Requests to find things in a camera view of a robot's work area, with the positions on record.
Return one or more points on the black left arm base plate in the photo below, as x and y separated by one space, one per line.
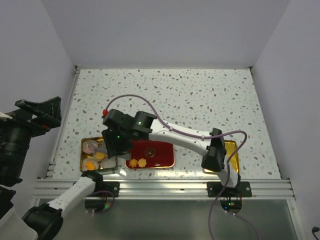
110 186

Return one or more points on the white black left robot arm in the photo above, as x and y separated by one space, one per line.
42 222

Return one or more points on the silver metal tongs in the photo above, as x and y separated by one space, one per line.
126 155

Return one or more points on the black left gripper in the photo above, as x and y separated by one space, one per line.
48 114

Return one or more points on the white paper cupcake liner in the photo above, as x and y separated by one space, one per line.
96 159
87 142
83 169
108 163

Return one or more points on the yellow swirl cookie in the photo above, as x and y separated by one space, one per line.
132 163

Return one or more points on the yellow flower cookie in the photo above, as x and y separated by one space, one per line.
142 162

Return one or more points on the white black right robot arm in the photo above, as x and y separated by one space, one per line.
210 145

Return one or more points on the round yellow biscuit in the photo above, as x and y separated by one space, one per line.
99 156

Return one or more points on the red lacquer tray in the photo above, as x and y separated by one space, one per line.
158 154

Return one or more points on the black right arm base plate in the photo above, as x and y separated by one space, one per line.
242 190

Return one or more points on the green christmas cookie tin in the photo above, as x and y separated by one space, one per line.
101 144

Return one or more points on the pink round cookie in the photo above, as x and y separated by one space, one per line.
89 148

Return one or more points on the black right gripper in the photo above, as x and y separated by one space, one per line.
112 145

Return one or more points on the orange leaf cookie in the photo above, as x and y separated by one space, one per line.
90 166

